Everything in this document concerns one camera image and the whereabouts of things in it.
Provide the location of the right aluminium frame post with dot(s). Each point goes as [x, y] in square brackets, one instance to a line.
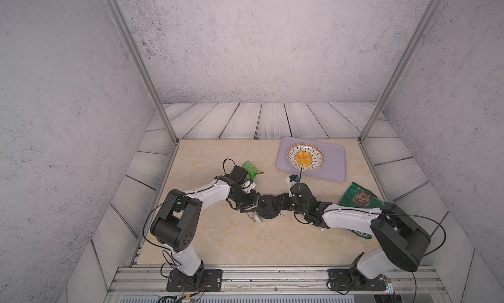
[406, 57]

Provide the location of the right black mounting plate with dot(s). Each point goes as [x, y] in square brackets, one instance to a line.
[344, 280]

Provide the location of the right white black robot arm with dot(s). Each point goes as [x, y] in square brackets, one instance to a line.
[402, 241]

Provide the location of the small green snack packet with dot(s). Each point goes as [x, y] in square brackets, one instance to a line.
[252, 170]

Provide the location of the white twin-bell alarm clock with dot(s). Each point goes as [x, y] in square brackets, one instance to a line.
[269, 207]

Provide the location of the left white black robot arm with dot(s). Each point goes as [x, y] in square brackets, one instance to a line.
[175, 223]

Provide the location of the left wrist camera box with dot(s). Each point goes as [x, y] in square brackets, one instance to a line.
[248, 183]

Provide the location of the patterned white plate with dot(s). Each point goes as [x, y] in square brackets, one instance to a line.
[317, 157]

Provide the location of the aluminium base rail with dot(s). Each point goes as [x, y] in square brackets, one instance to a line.
[147, 283]

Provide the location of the lavender plastic tray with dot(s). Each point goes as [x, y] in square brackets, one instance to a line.
[333, 169]

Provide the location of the large green chips bag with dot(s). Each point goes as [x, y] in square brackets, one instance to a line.
[359, 197]

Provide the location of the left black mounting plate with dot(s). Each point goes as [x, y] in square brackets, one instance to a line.
[203, 280]

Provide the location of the yellow food on plate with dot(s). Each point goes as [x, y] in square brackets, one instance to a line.
[303, 158]

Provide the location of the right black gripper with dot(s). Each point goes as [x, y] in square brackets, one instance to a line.
[285, 197]

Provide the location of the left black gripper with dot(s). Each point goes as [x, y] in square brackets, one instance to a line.
[253, 202]

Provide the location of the black mounting plate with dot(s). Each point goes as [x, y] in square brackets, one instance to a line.
[344, 280]
[203, 280]

